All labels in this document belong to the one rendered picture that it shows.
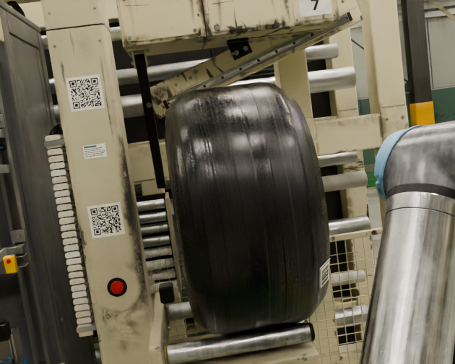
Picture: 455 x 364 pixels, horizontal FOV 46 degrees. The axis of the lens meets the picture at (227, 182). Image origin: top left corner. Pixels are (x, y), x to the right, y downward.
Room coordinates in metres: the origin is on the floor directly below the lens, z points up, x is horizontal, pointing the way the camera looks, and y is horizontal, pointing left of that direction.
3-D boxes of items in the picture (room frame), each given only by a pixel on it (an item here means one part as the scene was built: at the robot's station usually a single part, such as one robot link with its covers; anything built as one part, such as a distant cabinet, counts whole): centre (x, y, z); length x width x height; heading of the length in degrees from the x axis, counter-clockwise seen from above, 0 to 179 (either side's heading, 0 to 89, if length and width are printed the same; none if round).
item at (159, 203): (1.69, 0.29, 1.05); 0.20 x 0.15 x 0.30; 95
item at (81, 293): (1.26, 0.38, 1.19); 0.05 x 0.04 x 0.48; 5
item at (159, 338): (1.32, 0.22, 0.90); 0.40 x 0.03 x 0.10; 5
